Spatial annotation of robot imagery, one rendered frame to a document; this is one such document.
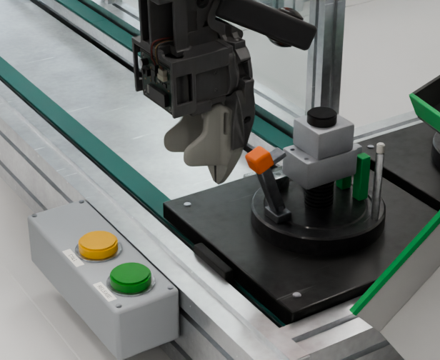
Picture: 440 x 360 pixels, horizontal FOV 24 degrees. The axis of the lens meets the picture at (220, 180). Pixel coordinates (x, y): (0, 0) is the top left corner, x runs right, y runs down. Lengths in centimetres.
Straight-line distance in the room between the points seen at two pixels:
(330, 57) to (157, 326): 42
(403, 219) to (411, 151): 16
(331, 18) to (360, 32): 67
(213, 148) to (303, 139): 13
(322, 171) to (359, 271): 11
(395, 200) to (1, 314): 45
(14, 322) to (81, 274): 14
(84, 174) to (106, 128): 21
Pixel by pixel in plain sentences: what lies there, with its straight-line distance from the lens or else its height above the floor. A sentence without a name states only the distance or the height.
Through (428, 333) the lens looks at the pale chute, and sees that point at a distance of 88.
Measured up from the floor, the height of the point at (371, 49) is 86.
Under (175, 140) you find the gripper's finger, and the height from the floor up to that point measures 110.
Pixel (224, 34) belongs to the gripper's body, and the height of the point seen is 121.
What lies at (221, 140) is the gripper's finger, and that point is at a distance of 95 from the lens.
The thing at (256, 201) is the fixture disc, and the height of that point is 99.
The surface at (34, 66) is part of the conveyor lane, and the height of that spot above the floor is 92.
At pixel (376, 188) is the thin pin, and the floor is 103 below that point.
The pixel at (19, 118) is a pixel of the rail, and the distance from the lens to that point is 138.
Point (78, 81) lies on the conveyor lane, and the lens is 157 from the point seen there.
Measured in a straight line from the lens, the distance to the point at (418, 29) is 195.
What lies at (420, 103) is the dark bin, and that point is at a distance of 80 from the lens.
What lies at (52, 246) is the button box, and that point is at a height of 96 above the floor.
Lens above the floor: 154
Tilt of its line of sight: 29 degrees down
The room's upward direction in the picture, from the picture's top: straight up
